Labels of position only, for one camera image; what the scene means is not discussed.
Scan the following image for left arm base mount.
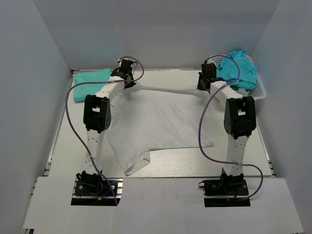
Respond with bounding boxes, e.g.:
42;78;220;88
71;171;123;206

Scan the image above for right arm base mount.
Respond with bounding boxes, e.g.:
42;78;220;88
198;171;251;208

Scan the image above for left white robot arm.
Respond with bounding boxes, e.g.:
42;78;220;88
83;57;139;174

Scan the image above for white garment in basket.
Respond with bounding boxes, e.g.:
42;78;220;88
231;86;249;97

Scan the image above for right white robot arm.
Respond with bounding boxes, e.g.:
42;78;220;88
197;62;256;176

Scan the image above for folded teal t shirt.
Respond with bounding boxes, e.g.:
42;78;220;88
73;68;112;102

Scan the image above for crumpled teal t shirt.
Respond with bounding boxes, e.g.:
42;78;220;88
216;50;257;91

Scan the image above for white t shirt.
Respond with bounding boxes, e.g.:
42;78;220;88
107;86;210;176

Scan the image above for white plastic basket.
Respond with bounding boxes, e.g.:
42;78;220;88
207;55;266;100

